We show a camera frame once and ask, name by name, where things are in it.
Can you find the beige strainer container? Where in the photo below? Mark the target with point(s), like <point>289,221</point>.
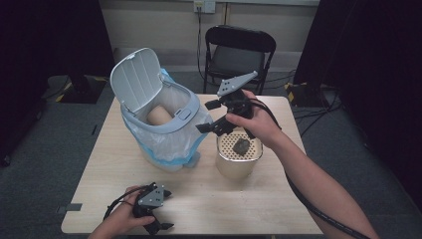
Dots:
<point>234,166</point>

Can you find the small black floor strip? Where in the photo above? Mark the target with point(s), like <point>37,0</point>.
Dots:
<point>94,129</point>

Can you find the brown paper cup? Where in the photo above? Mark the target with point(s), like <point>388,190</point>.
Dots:
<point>159,116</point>

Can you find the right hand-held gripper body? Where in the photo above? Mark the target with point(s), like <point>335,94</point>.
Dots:
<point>236,84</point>

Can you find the person's right hand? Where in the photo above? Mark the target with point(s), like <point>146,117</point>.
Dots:
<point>262,124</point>

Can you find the dark curtain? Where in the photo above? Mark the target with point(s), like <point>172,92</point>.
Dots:
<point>40,49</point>
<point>375,66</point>

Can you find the black folding chair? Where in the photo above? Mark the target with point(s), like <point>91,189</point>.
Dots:
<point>237,59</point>

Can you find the dark tea residue lump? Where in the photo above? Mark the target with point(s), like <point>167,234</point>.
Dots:
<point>241,147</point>

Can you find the white grey lidded trash bin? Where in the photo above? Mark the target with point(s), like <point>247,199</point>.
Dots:
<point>139,79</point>

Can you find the white wall socket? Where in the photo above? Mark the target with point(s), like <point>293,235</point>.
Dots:
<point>204,6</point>

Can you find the person's left hand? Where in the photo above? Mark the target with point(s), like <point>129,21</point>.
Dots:
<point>122,214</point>

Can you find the grey metal table bracket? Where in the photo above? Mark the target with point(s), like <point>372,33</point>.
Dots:
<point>71,207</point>

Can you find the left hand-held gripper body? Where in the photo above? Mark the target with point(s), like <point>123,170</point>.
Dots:
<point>151,197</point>

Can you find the black stand base yellow tape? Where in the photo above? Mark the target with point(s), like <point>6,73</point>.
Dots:
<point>305,94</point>
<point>83,91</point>

